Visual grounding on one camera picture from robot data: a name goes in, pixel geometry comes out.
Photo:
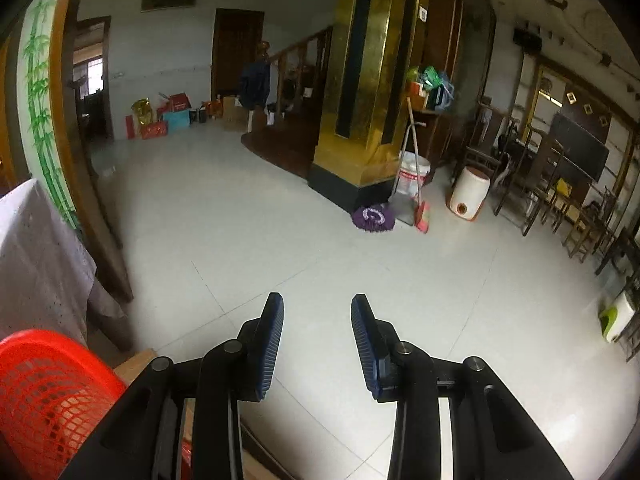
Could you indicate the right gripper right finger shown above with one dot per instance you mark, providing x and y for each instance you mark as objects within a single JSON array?
[{"x": 492, "y": 436}]

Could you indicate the white plastic bucket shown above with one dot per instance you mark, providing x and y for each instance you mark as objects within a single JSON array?
[{"x": 412, "y": 173}]

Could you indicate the gold pillar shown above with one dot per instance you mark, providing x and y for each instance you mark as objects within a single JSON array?
[{"x": 374, "y": 43}]

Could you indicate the brown cardboard box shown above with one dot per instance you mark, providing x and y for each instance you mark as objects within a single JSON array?
[{"x": 129, "y": 370}]

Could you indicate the red plastic mesh basket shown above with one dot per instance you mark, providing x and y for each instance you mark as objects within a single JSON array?
[{"x": 54, "y": 392}]

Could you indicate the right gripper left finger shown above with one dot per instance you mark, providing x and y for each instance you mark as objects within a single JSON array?
[{"x": 140, "y": 437}]

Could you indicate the purple mop head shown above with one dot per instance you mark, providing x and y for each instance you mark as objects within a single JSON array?
[{"x": 375, "y": 218}]

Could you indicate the floral purple tablecloth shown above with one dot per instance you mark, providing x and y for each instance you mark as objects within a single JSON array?
[{"x": 48, "y": 279}]

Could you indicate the broom with wooden handle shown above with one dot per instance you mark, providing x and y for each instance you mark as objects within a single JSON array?
[{"x": 407, "y": 201}]

